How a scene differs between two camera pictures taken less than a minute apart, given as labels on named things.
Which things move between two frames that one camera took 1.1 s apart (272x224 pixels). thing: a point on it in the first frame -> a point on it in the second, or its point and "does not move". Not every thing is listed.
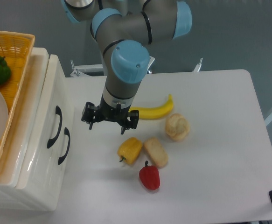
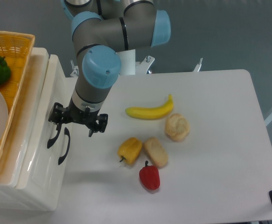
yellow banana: (155, 113) does not move
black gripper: (125, 117) -> (59, 115)
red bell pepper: (149, 176) does not move
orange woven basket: (16, 48) does not move
